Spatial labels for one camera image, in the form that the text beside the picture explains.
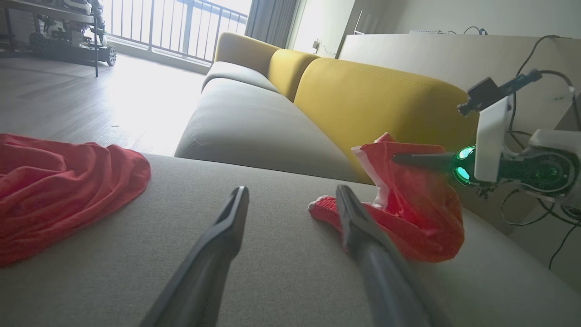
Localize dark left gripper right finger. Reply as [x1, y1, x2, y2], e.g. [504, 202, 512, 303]
[335, 184, 437, 327]

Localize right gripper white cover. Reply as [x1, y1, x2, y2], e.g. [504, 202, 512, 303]
[392, 94, 515, 187]

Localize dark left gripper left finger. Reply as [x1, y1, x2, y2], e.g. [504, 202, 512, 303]
[140, 186, 250, 327]

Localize red shorts with white trim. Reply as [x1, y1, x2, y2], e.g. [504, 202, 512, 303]
[308, 132, 465, 263]

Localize red shirt with white sleeves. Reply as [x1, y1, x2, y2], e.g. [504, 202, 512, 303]
[0, 133, 152, 268]

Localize large grey sofa ottoman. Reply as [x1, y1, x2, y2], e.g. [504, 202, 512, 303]
[0, 154, 581, 327]

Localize large yellow sofa back cushion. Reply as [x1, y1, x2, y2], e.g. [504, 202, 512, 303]
[294, 57, 480, 185]

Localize beige counter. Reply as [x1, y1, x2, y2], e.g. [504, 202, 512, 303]
[338, 33, 581, 291]

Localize narrow yellow sofa back cushion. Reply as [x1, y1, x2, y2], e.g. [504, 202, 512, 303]
[267, 48, 320, 103]

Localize small grey sofa seat cushion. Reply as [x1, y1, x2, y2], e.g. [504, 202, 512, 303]
[202, 61, 280, 94]

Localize grey curtain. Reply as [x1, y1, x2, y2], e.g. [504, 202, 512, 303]
[245, 0, 301, 49]

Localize balcony railing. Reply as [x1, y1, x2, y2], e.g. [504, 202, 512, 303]
[101, 0, 250, 64]

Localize black metal table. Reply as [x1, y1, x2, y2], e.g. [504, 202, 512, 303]
[0, 0, 101, 78]

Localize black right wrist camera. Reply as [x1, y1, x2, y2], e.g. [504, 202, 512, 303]
[457, 68, 543, 117]

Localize thin black cable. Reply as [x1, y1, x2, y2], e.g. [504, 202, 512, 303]
[499, 188, 581, 271]
[507, 34, 561, 138]

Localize black right camera cable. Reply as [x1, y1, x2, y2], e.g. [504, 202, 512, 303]
[538, 69, 581, 133]

